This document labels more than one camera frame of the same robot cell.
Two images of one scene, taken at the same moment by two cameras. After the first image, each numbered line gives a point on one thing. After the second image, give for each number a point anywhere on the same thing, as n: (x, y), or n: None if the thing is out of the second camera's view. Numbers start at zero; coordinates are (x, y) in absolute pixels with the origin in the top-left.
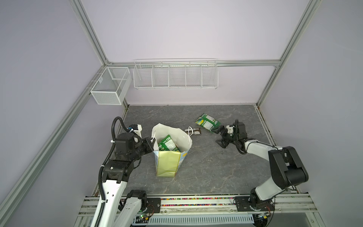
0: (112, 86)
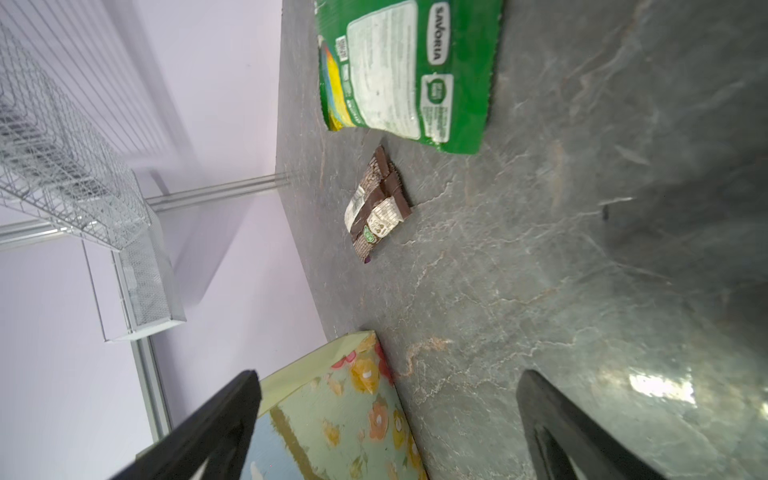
0: (134, 287)
